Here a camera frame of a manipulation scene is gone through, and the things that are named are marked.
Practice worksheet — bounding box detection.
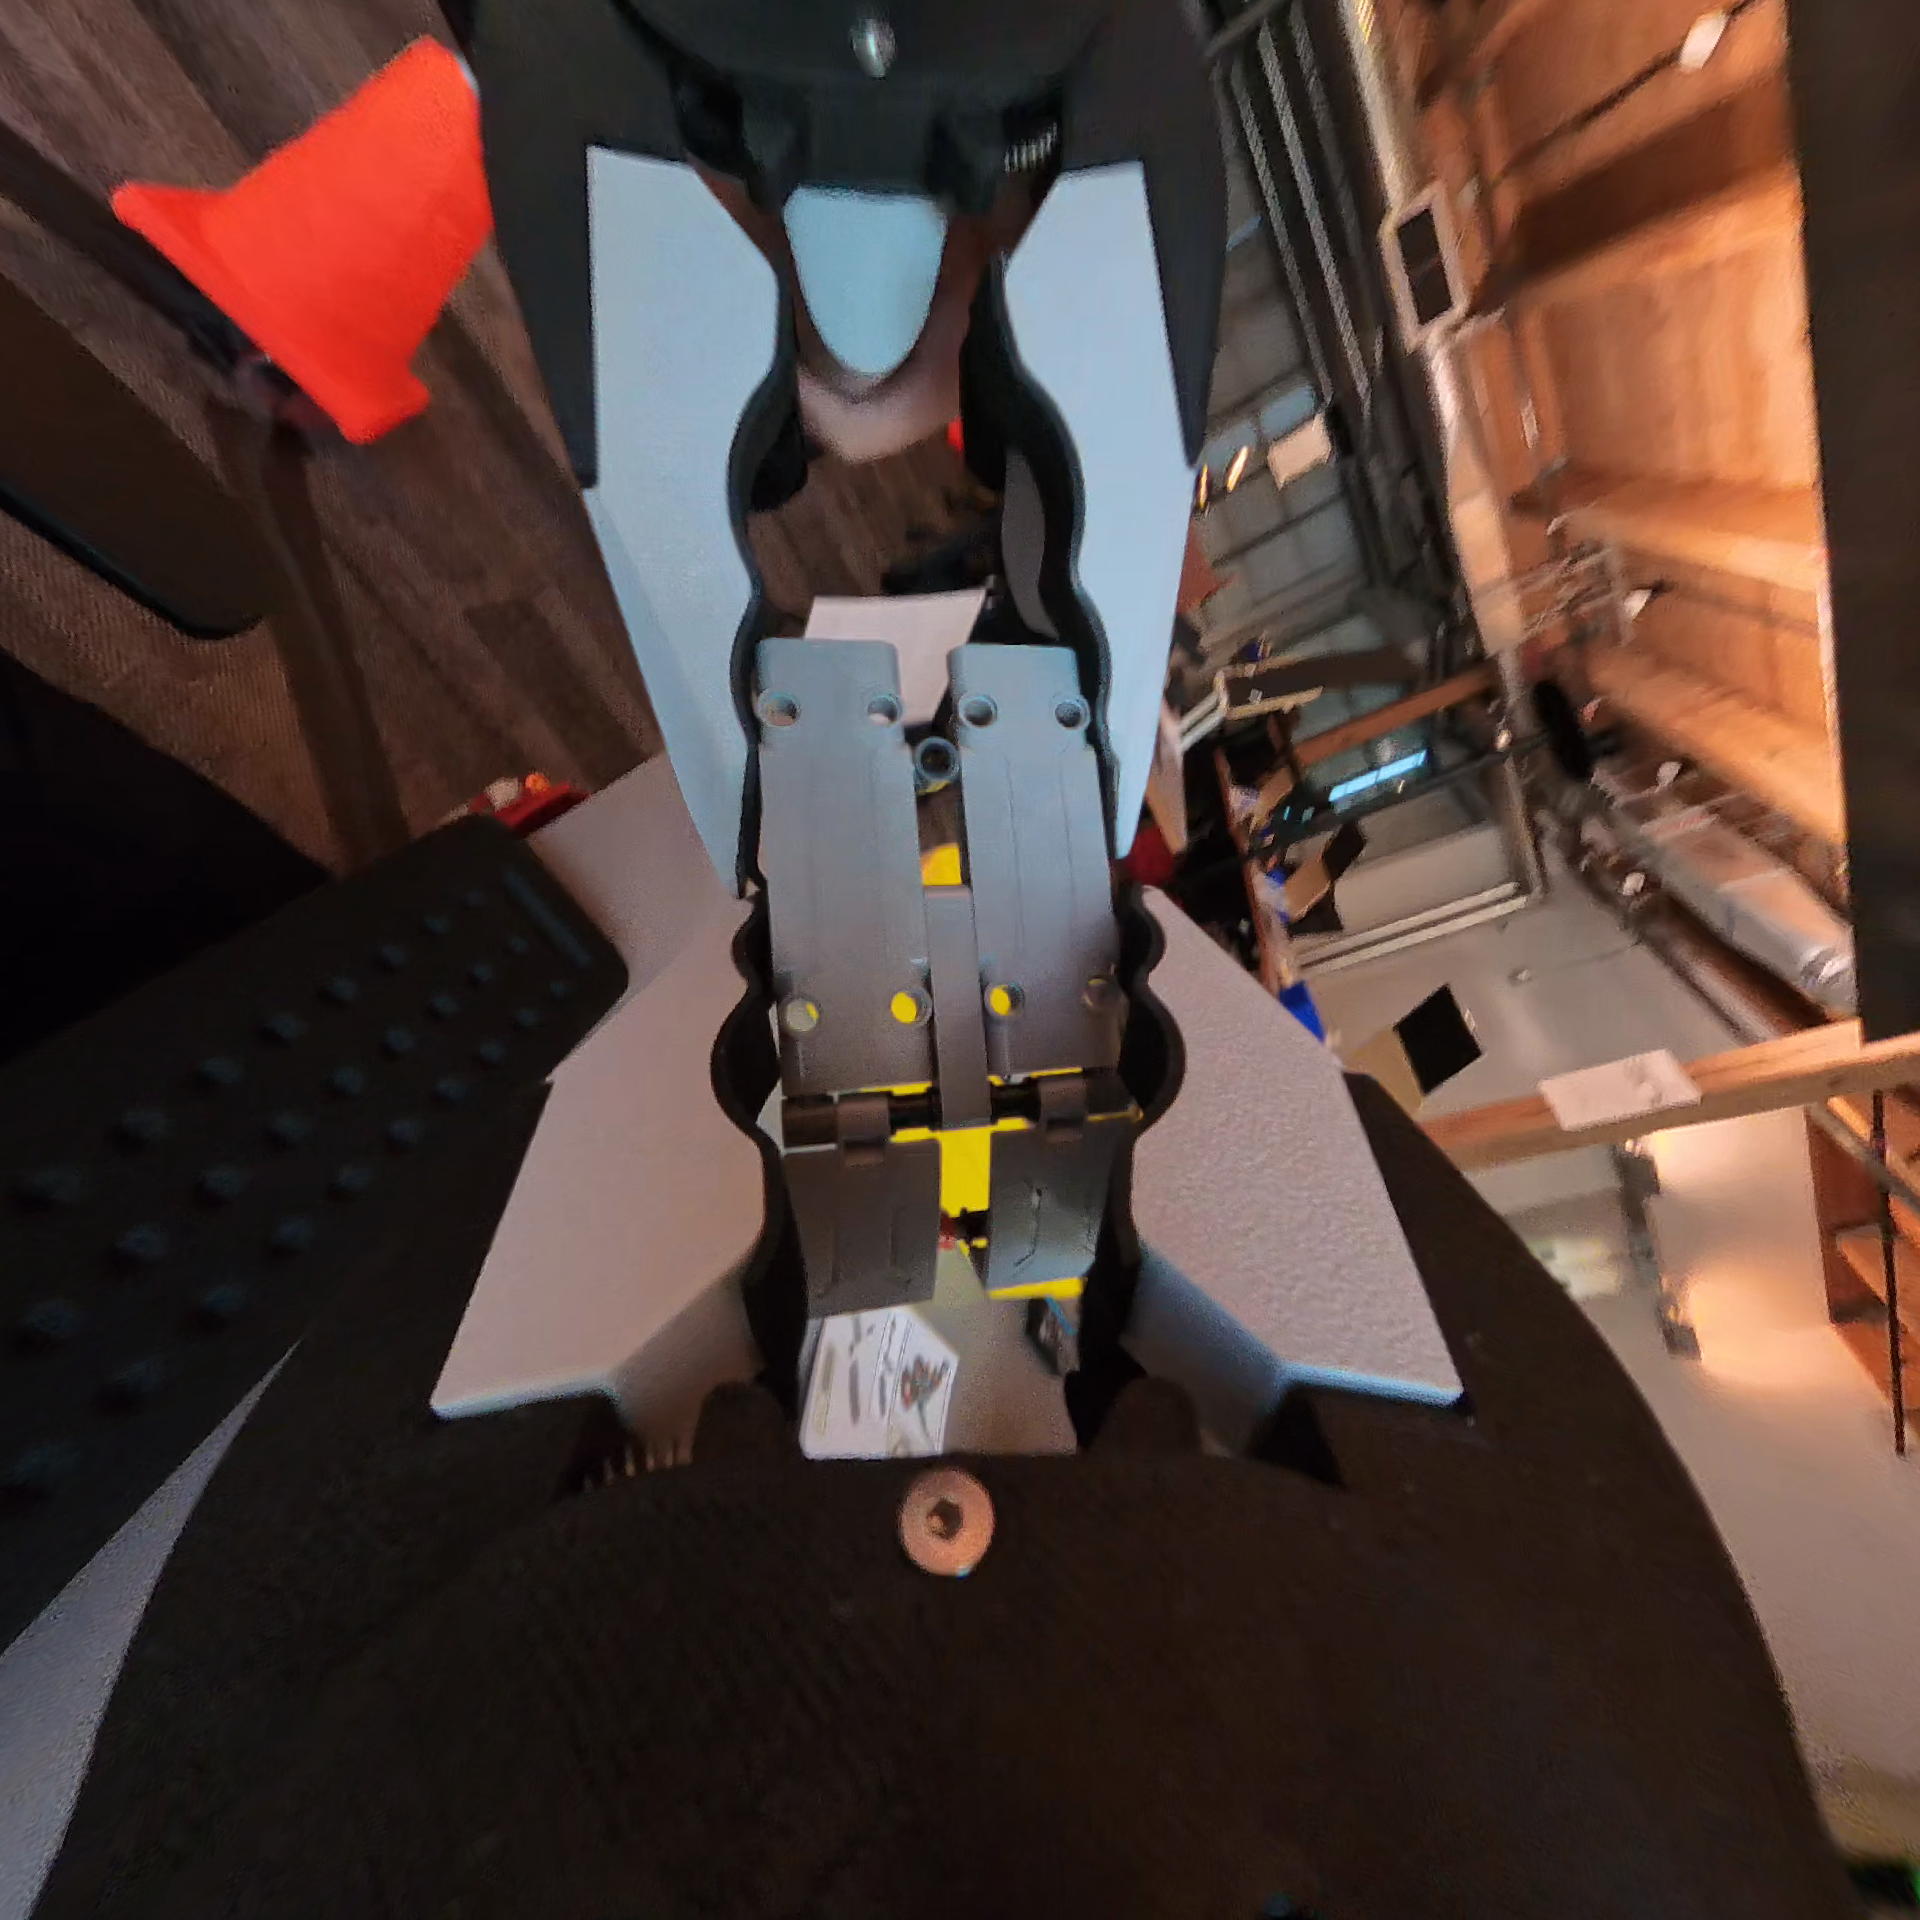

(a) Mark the black dotted pad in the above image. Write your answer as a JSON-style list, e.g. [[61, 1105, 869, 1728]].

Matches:
[[0, 816, 633, 1653]]

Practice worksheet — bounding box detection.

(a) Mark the grey building brick assembly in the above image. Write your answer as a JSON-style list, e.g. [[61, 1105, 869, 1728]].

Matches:
[[750, 638, 1145, 1322]]

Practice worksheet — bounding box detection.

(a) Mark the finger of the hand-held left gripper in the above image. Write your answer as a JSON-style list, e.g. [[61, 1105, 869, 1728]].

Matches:
[[960, 165, 1202, 880], [583, 145, 818, 902]]

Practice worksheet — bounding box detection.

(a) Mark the yellow plastic bin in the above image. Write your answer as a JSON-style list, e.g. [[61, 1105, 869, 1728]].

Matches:
[[895, 840, 1145, 1306]]

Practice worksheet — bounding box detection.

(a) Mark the white paper label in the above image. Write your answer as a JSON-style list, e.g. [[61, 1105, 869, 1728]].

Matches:
[[1542, 1050, 1705, 1131]]

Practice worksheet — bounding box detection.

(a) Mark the wooden post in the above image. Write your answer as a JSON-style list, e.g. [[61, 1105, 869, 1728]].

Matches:
[[1417, 1030, 1920, 1174]]

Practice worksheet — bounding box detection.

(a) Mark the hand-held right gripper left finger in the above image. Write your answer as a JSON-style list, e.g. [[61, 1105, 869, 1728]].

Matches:
[[432, 892, 806, 1450]]

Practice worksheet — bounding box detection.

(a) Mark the orange traffic cone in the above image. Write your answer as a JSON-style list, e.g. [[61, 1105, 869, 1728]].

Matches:
[[112, 37, 496, 448]]

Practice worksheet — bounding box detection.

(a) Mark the white instruction booklet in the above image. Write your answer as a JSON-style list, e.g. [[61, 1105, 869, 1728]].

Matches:
[[800, 1304, 962, 1461]]

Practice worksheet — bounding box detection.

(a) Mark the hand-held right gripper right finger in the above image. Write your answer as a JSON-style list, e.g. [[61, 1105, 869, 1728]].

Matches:
[[1105, 889, 1466, 1450]]

